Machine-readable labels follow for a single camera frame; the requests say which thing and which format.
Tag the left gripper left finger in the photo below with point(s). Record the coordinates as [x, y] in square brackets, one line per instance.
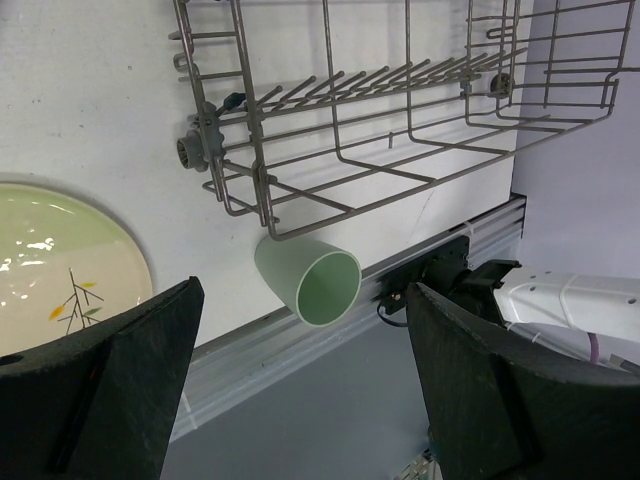
[101, 403]

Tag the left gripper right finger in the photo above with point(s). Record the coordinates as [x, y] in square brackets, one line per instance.
[502, 407]

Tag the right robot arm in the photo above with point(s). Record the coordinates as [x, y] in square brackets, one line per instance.
[506, 292]

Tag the cream green round plate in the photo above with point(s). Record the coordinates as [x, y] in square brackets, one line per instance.
[65, 266]

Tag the green cup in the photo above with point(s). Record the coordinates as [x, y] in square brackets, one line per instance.
[315, 280]

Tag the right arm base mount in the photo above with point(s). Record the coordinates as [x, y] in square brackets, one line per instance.
[441, 269]

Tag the grey wire dish rack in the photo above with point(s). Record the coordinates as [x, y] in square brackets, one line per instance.
[311, 113]

